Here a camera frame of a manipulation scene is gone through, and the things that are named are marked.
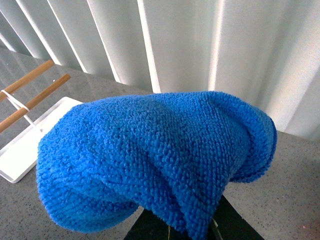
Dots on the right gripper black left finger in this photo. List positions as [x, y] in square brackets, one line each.
[149, 227]

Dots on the white pleated curtain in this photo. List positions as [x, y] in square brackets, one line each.
[266, 52]

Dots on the white wooden towel rack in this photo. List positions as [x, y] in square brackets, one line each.
[20, 83]

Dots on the blue microfiber cloth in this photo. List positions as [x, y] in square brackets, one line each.
[170, 153]

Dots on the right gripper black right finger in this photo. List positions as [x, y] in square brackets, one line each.
[227, 224]

